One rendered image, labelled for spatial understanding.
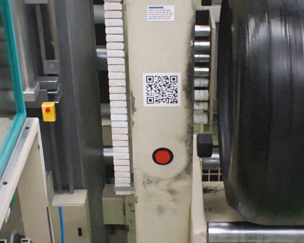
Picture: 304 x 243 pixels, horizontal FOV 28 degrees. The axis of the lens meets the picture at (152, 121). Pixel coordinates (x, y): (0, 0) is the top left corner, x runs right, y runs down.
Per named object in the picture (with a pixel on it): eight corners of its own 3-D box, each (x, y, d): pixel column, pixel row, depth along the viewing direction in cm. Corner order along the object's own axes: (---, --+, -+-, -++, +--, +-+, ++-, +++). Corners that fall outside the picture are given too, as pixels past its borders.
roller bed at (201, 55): (142, 128, 171) (139, 28, 156) (144, 103, 184) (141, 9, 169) (212, 127, 170) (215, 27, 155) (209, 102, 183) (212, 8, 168)
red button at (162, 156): (155, 163, 129) (155, 152, 128) (156, 159, 131) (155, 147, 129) (170, 163, 129) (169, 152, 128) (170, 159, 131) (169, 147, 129)
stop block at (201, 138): (197, 158, 149) (197, 142, 146) (196, 148, 153) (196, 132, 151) (213, 158, 149) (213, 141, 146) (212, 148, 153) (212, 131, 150)
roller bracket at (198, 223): (191, 267, 129) (192, 232, 124) (187, 163, 164) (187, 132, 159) (207, 267, 129) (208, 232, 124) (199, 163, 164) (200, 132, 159)
